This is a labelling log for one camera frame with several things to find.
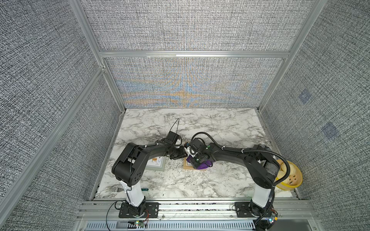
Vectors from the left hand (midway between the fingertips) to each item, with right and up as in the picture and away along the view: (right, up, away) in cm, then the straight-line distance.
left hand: (188, 157), depth 93 cm
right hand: (+2, -1, -2) cm, 4 cm away
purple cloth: (+9, -3, -9) cm, 13 cm away
